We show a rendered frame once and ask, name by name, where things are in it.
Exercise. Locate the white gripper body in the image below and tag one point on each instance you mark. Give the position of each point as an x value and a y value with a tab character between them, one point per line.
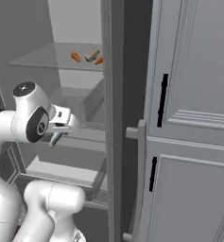
71	124

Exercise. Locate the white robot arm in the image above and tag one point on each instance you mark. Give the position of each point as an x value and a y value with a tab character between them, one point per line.
9	132

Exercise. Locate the orange carrot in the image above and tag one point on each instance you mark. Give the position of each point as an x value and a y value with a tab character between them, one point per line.
99	60
75	57

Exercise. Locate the grey fridge drawer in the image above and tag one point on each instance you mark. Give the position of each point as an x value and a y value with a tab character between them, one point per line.
85	102
69	171

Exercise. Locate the grey fridge door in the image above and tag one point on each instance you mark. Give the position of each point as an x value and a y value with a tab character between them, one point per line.
114	94

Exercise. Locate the glass fridge shelf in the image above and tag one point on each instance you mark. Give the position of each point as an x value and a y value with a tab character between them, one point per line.
47	56

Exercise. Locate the grey fridge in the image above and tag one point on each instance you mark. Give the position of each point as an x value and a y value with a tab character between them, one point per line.
28	28

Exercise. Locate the grey cupboard door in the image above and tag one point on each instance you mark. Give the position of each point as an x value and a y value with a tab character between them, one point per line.
192	195
198	63

